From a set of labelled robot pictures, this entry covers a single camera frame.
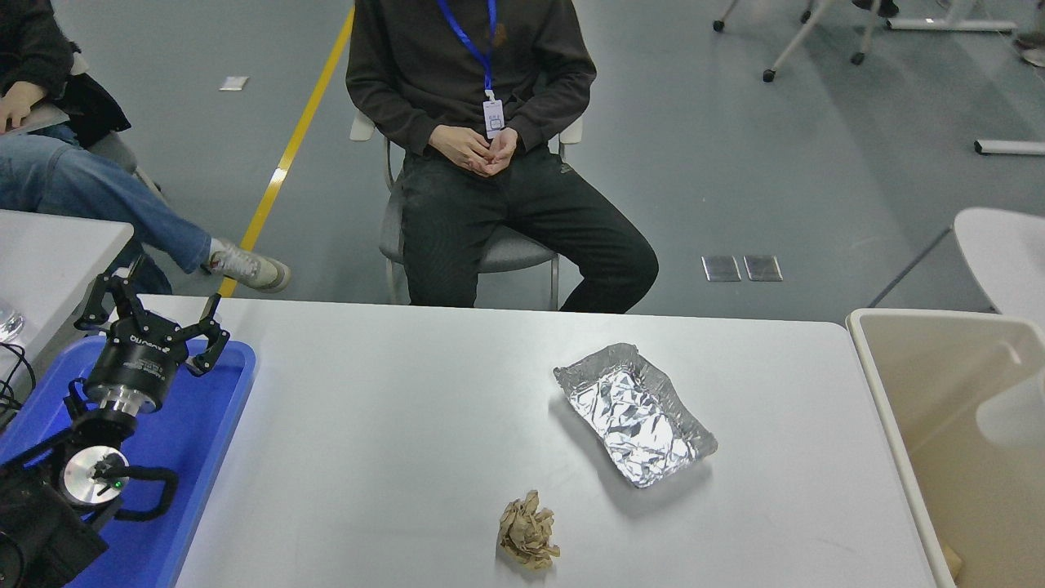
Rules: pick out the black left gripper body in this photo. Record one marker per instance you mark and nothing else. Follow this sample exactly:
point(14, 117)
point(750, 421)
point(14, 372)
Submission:
point(135, 363)

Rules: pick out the silver foil tray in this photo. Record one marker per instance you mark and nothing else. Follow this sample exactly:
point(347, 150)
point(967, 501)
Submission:
point(637, 425)

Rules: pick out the blue plastic tray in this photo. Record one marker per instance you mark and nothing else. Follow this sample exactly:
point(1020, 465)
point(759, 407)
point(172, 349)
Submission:
point(196, 457)

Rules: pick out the grey chair with white back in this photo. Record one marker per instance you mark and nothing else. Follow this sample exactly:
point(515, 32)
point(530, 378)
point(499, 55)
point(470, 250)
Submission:
point(514, 249)

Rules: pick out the white side table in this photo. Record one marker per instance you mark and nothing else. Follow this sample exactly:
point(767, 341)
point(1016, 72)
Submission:
point(49, 261)

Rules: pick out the metal floor plate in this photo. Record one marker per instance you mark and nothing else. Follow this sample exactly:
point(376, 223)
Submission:
point(762, 269)
point(722, 269)

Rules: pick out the pale grey flat board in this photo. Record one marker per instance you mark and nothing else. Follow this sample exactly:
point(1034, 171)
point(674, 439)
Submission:
point(51, 120)

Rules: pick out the person's left hand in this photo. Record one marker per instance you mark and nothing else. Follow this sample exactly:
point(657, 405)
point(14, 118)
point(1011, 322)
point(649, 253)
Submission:
point(504, 147)

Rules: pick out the crumpled tan paper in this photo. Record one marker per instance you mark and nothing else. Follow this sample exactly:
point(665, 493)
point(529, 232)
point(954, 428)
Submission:
point(529, 531)

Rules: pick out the person's right hand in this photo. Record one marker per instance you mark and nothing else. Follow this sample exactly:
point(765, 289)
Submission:
point(459, 145)

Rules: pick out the clear glass object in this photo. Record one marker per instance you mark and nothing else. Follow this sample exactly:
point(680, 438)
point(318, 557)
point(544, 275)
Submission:
point(10, 325)

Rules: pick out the large pale bin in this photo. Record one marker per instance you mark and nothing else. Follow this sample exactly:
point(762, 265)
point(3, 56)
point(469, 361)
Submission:
point(939, 392)

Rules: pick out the white round table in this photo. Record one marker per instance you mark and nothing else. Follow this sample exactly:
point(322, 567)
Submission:
point(1004, 253)

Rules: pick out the white rolling chair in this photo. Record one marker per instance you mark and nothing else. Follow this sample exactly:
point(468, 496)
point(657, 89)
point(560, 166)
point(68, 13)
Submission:
point(796, 41)

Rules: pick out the person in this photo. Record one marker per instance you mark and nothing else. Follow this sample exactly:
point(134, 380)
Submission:
point(1035, 54)
point(408, 65)
point(873, 6)
point(82, 188)

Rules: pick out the person's hand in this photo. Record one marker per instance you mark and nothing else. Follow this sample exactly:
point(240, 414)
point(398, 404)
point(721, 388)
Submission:
point(20, 104)

